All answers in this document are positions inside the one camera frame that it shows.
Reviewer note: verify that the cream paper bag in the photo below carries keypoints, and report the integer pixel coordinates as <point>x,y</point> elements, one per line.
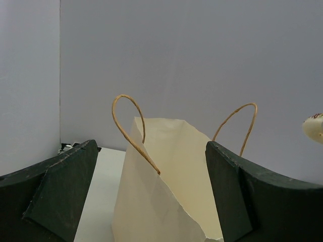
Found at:
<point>165,192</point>

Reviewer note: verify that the white frosted small donut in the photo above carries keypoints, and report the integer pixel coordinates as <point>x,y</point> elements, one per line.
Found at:
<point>312,127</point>

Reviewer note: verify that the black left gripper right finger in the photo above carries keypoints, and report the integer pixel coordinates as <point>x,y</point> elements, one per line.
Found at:
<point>257,204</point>

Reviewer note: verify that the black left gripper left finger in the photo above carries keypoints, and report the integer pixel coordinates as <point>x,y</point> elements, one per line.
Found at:
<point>44,202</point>

